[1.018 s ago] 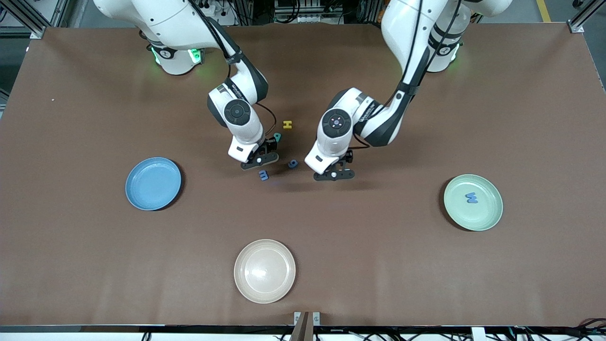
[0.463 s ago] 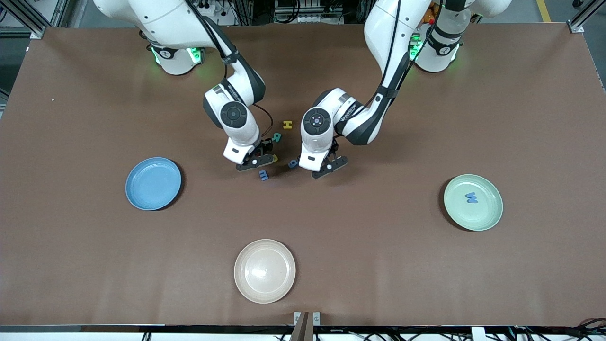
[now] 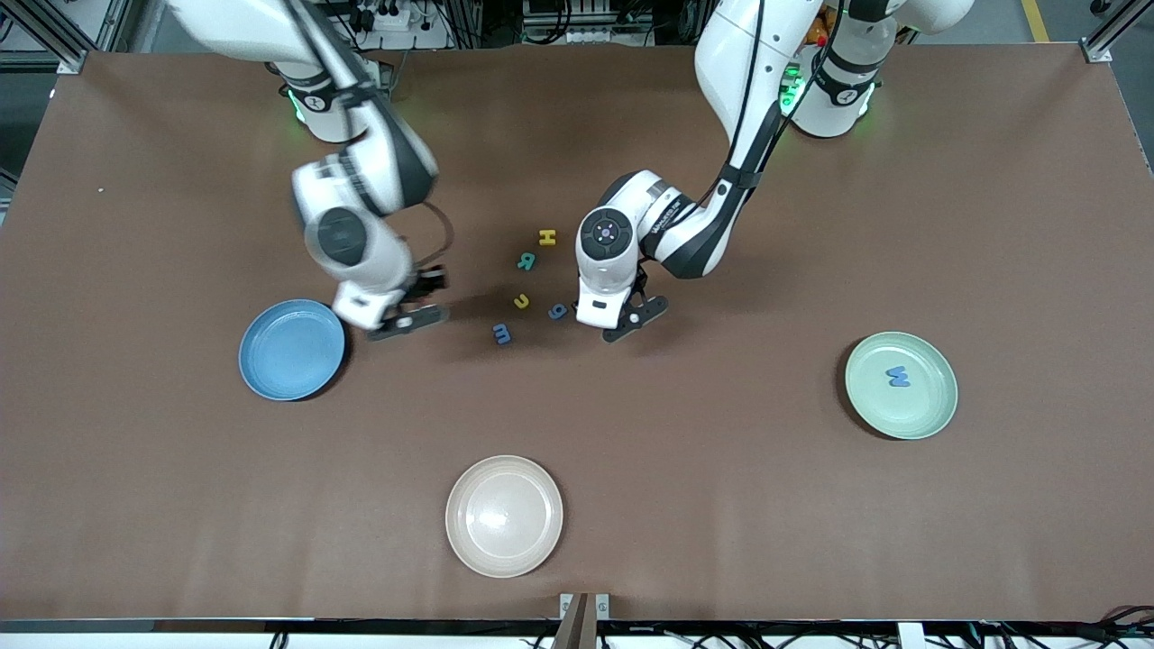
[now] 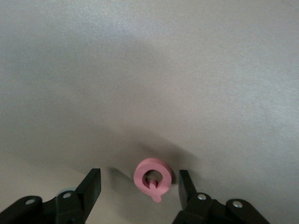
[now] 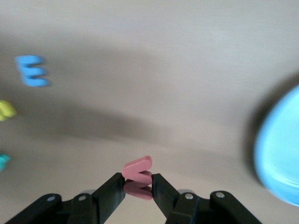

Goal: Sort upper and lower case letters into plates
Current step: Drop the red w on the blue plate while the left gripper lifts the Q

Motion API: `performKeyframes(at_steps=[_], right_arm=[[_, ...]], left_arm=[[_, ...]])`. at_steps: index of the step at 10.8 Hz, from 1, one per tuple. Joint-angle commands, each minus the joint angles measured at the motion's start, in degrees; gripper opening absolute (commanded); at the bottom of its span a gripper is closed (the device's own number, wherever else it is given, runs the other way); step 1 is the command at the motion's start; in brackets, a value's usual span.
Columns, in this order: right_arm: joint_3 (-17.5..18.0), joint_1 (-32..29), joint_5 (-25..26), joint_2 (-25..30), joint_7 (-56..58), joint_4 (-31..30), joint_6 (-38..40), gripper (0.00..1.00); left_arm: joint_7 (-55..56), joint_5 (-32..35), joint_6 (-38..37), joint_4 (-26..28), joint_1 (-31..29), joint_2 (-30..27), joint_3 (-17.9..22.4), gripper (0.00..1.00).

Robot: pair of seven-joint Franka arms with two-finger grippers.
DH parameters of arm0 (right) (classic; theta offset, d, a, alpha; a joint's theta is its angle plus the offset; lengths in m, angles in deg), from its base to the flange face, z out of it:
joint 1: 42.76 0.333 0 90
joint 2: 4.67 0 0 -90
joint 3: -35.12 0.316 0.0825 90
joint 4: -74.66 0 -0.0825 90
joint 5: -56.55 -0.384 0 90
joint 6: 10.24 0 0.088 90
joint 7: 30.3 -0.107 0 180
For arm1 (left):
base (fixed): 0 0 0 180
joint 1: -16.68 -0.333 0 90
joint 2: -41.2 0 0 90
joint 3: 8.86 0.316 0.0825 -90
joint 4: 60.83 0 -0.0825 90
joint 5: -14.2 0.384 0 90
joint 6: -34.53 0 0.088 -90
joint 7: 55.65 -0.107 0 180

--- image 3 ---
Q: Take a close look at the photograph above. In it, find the blue round plate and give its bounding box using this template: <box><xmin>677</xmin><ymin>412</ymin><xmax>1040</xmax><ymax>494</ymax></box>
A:
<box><xmin>238</xmin><ymin>299</ymin><xmax>347</xmax><ymax>402</ymax></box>

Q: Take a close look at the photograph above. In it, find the brown table cover mat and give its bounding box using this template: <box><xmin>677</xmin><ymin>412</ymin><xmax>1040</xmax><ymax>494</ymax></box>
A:
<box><xmin>0</xmin><ymin>43</ymin><xmax>1154</xmax><ymax>623</ymax></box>

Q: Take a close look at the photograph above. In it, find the beige round plate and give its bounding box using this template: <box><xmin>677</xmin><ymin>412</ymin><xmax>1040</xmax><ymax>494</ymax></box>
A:
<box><xmin>444</xmin><ymin>454</ymin><xmax>565</xmax><ymax>580</ymax></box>

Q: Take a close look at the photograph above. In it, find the white power strip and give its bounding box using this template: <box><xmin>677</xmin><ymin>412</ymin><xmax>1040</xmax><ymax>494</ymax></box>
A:
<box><xmin>347</xmin><ymin>0</ymin><xmax>417</xmax><ymax>30</ymax></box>

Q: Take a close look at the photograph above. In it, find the white equipment box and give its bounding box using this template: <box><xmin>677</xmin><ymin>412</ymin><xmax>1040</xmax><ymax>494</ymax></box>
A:
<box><xmin>523</xmin><ymin>0</ymin><xmax>656</xmax><ymax>42</ymax></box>

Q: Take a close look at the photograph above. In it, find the pale green round plate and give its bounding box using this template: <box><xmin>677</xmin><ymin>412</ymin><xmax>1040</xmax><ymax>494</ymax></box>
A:
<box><xmin>844</xmin><ymin>331</ymin><xmax>959</xmax><ymax>441</ymax></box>

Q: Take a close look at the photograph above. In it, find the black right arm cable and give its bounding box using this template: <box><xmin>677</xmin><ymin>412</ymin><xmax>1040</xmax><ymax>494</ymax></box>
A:
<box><xmin>284</xmin><ymin>0</ymin><xmax>456</xmax><ymax>271</ymax></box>

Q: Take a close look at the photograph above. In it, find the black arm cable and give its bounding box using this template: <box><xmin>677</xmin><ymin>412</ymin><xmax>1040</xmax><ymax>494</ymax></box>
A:
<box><xmin>712</xmin><ymin>0</ymin><xmax>857</xmax><ymax>204</ymax></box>
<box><xmin>284</xmin><ymin>0</ymin><xmax>456</xmax><ymax>271</ymax></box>

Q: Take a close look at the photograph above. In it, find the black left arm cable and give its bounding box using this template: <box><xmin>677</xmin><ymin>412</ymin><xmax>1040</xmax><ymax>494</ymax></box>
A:
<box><xmin>712</xmin><ymin>0</ymin><xmax>857</xmax><ymax>204</ymax></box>

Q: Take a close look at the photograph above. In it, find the dark camera pole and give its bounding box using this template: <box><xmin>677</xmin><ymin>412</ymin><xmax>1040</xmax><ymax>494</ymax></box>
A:
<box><xmin>552</xmin><ymin>592</ymin><xmax>600</xmax><ymax>649</ymax></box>

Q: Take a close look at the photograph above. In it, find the aluminium frame profile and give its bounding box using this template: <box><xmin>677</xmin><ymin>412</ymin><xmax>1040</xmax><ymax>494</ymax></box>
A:
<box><xmin>1086</xmin><ymin>0</ymin><xmax>1154</xmax><ymax>53</ymax></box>
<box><xmin>0</xmin><ymin>0</ymin><xmax>123</xmax><ymax>75</ymax></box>

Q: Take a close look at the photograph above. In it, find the black floor cable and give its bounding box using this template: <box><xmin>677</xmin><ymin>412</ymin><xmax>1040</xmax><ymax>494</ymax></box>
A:
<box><xmin>978</xmin><ymin>606</ymin><xmax>1154</xmax><ymax>649</ymax></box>

